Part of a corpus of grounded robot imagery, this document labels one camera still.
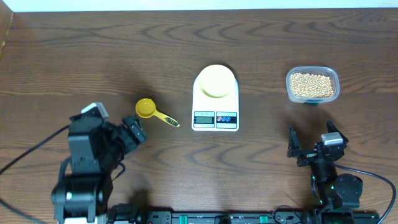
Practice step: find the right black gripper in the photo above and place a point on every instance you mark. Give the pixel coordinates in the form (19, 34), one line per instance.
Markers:
(307, 156)

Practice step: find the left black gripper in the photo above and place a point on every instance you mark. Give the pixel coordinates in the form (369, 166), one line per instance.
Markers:
(137, 130)

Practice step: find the yellow measuring scoop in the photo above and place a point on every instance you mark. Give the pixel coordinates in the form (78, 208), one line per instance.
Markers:
(146, 108)

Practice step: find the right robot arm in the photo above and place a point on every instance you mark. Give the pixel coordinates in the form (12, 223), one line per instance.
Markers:
(335, 191)

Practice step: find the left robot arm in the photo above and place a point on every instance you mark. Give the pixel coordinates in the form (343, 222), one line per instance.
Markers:
(97, 147)

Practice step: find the white digital kitchen scale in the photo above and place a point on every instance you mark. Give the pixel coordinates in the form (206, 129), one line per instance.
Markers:
(215, 114)

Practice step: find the pale yellow bowl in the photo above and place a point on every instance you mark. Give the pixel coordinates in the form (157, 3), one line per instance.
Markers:
(216, 81)

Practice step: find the clear plastic container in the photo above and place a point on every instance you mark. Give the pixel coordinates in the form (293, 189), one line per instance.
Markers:
(326, 71)

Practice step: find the soybeans in container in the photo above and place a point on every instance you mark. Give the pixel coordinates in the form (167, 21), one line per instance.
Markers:
(307, 85)

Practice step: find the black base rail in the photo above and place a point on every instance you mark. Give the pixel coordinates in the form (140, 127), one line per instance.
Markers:
(131, 214)

